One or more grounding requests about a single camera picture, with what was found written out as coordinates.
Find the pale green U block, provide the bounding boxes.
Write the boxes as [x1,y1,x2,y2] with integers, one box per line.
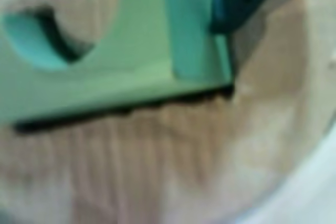
[0,0,235,128]

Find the white round shape sorter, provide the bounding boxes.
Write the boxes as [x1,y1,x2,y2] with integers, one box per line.
[0,0,336,224]

